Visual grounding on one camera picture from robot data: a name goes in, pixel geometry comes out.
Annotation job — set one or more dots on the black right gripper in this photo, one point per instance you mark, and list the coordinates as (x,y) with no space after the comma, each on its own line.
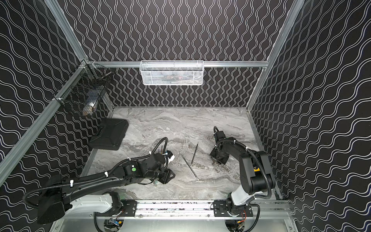
(212,154)

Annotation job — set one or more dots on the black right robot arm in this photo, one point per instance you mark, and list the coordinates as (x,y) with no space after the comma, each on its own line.
(255,171)

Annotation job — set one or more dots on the black plastic case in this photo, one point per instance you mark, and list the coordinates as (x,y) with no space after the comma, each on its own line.
(110,134)

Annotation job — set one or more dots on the aluminium back rail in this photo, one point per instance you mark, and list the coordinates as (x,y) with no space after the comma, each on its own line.
(206,64)

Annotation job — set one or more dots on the black wire basket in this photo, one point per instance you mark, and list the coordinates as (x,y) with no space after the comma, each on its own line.
(84,96)

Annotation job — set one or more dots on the aluminium left side rail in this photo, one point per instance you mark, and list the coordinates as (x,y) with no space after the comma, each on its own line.
(15,155)

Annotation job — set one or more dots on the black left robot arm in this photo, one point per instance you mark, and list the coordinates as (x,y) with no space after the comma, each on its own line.
(55,199)

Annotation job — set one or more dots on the white wire basket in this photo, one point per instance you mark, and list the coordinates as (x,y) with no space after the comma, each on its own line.
(172,76)

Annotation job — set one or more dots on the black pencil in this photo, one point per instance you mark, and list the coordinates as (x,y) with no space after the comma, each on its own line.
(194,154)

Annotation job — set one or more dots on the aluminium corner post left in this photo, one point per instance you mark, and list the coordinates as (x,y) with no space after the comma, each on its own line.
(66,28)

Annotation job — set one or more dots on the aluminium corner post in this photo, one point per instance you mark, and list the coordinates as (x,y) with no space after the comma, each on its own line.
(66,28)
(278,45)

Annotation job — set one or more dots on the aluminium corner post right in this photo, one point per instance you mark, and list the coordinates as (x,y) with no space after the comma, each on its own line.
(278,45)

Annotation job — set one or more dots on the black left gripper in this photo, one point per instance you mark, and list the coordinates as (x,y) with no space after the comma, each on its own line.
(165,176)

